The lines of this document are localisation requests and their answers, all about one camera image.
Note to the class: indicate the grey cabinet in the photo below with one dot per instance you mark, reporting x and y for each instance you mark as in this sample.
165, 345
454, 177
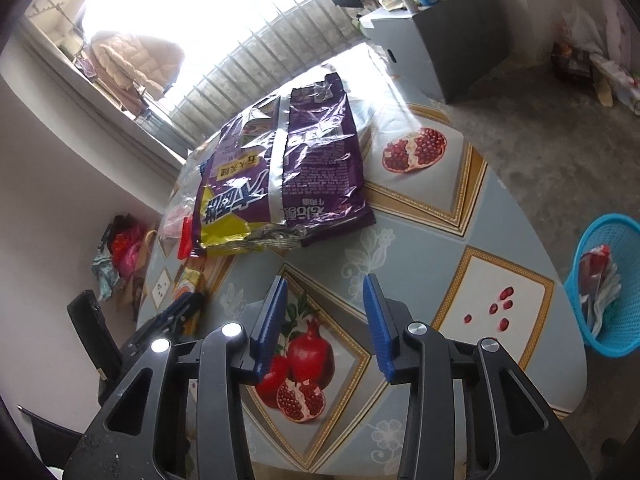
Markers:
460, 55

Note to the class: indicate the clear plastic bag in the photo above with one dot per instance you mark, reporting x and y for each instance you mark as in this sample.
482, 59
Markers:
180, 195

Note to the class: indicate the heap of colourful cloths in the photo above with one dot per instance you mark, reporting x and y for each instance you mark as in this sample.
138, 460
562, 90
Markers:
125, 255

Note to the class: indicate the brown paper bag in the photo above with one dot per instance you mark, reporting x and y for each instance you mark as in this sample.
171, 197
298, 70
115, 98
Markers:
605, 94

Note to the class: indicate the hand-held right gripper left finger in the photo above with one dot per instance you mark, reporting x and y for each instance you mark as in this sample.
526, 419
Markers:
270, 325

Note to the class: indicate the fruit print tablecloth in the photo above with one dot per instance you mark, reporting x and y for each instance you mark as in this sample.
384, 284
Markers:
425, 260

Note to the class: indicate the black bag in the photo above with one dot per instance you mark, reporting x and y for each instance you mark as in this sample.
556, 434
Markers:
347, 0

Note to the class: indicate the pile of plastic packaging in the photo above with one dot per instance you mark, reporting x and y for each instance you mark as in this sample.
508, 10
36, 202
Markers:
622, 80

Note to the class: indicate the wall coat hooks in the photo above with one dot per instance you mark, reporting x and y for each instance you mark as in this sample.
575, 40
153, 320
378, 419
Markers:
47, 9

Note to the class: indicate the blue plastic mesh basket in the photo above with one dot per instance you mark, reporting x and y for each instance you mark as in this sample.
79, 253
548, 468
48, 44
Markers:
617, 330

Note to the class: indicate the yellow snack packet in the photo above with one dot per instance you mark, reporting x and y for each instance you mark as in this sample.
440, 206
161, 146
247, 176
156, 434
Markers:
189, 282

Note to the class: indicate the white knotted plastic bag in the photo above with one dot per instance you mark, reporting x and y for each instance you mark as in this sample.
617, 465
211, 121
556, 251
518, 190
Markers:
580, 30

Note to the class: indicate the beige quilted jacket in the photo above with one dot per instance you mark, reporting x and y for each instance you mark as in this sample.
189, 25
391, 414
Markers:
130, 65

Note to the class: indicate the purple snack bag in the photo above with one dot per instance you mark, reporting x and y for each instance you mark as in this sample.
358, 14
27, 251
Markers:
320, 160

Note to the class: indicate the dark box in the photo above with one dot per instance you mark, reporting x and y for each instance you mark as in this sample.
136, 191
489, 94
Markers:
572, 67

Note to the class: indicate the window railing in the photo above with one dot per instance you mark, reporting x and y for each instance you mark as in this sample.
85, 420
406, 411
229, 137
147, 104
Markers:
260, 65

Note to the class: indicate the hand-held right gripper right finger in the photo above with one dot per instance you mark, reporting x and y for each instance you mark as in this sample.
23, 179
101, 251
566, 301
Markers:
377, 325

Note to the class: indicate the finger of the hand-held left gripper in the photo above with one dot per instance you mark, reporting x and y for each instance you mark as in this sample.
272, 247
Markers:
180, 312

